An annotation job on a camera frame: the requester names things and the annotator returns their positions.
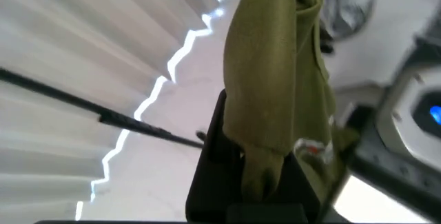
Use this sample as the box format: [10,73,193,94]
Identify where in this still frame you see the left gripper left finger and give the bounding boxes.
[185,89,252,222]

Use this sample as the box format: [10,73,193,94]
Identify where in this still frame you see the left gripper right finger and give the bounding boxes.
[275,151,321,222]

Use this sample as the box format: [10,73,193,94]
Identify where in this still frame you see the green printed shirt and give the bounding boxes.
[222,0,359,204]

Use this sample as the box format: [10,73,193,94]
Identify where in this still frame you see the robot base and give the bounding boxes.
[332,6,441,222]

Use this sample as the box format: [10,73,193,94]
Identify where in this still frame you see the black clothes rack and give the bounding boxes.
[0,68,207,150]

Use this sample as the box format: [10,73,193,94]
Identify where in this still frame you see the white curtain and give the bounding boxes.
[0,0,238,222]

